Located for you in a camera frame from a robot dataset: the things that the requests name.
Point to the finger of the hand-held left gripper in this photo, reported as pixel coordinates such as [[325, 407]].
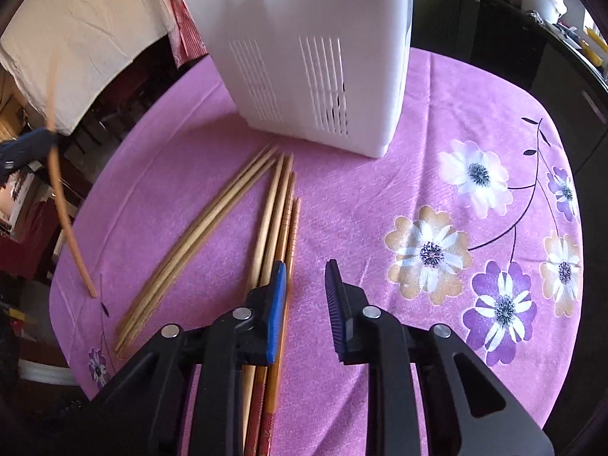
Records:
[[28, 145]]

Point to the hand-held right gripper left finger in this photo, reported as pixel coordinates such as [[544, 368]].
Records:
[[278, 313]]

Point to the dark wooden chair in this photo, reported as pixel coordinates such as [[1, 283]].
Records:
[[104, 123]]

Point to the white hanging cloth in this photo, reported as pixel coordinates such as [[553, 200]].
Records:
[[85, 33]]

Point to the dark red furniture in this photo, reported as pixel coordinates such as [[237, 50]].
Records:
[[28, 232]]

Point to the pink floral tablecloth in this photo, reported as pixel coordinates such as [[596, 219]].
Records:
[[361, 209]]

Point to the white plastic utensil holder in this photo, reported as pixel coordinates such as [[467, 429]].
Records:
[[285, 33]]

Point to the wooden chopstick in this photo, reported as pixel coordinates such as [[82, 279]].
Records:
[[66, 218], [205, 249], [287, 228], [268, 223], [293, 247], [279, 218], [190, 242], [197, 246]]

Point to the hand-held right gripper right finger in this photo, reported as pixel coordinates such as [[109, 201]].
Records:
[[335, 313]]

